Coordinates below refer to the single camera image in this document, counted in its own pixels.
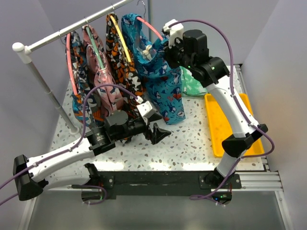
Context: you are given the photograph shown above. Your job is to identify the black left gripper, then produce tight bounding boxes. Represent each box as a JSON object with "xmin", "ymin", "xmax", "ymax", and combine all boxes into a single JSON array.
[{"xmin": 114, "ymin": 113, "xmax": 171, "ymax": 144}]

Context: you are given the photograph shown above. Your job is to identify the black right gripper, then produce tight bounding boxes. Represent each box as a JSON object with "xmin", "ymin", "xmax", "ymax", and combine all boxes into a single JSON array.
[{"xmin": 164, "ymin": 35, "xmax": 195, "ymax": 71}]

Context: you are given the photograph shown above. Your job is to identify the blue shark print shorts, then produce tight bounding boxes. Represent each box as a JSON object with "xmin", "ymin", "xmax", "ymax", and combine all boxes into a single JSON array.
[{"xmin": 121, "ymin": 13, "xmax": 185, "ymax": 125}]

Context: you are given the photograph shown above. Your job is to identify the pink wire hanger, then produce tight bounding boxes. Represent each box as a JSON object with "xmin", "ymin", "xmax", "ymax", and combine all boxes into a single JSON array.
[{"xmin": 136, "ymin": 0, "xmax": 164, "ymax": 41}]

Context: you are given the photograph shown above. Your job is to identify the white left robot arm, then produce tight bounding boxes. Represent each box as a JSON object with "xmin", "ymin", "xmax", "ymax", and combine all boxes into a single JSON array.
[{"xmin": 13, "ymin": 110, "xmax": 171, "ymax": 201}]

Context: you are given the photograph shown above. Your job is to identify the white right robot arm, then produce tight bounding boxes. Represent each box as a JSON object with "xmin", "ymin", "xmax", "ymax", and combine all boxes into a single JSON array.
[{"xmin": 164, "ymin": 29, "xmax": 268, "ymax": 188}]

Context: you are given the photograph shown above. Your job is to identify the green white tie-dye shorts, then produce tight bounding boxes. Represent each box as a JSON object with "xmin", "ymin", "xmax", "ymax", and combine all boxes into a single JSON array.
[{"xmin": 180, "ymin": 67, "xmax": 208, "ymax": 97}]

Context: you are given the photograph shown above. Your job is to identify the orange black camouflage shorts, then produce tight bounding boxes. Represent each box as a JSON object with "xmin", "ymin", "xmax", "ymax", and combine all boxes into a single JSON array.
[{"xmin": 106, "ymin": 13, "xmax": 144, "ymax": 98}]

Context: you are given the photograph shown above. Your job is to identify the pink patterned shorts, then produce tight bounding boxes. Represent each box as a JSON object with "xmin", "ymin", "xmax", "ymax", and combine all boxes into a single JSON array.
[{"xmin": 82, "ymin": 25, "xmax": 124, "ymax": 117}]

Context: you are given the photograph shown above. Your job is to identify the navy orange patterned shorts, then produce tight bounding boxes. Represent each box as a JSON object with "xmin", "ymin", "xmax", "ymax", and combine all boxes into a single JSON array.
[{"xmin": 70, "ymin": 31, "xmax": 103, "ymax": 128}]

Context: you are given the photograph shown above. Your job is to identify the yellow hanger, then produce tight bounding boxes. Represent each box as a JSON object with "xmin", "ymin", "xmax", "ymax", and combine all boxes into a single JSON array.
[{"xmin": 110, "ymin": 15, "xmax": 131, "ymax": 63}]

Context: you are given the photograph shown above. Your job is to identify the green hanger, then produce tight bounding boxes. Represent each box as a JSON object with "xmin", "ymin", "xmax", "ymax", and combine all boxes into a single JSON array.
[{"xmin": 85, "ymin": 25, "xmax": 105, "ymax": 69}]

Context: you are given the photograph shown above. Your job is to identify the pink hanger with shorts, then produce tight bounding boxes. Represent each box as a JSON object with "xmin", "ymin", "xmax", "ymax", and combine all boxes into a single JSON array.
[{"xmin": 66, "ymin": 33, "xmax": 78, "ymax": 96}]

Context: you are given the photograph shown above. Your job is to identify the yellow plastic tray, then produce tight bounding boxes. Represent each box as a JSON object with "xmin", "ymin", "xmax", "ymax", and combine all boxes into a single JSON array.
[{"xmin": 204, "ymin": 93, "xmax": 264, "ymax": 158}]

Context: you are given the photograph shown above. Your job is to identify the silver clothes rack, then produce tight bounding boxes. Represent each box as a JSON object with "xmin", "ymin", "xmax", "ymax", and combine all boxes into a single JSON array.
[{"xmin": 12, "ymin": 0, "xmax": 154, "ymax": 142}]

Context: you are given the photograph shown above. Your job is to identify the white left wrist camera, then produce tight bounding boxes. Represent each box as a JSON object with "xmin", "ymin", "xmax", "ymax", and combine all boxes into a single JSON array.
[{"xmin": 137, "ymin": 101, "xmax": 156, "ymax": 120}]

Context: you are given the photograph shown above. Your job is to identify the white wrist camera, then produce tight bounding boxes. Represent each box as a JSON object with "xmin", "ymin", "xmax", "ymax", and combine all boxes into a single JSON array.
[
  {"xmin": 162, "ymin": 19, "xmax": 184, "ymax": 48},
  {"xmin": 137, "ymin": 101, "xmax": 156, "ymax": 120}
]

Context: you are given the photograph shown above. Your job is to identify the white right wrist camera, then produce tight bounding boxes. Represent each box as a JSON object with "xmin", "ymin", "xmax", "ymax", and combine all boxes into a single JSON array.
[{"xmin": 162, "ymin": 19, "xmax": 184, "ymax": 48}]

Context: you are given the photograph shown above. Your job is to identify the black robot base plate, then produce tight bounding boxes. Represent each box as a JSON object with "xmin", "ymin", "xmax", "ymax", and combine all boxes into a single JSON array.
[{"xmin": 71, "ymin": 165, "xmax": 241, "ymax": 206}]

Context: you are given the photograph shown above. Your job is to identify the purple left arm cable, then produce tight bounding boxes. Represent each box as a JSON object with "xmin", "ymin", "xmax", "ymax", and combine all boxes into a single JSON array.
[{"xmin": 0, "ymin": 83, "xmax": 144, "ymax": 206}]

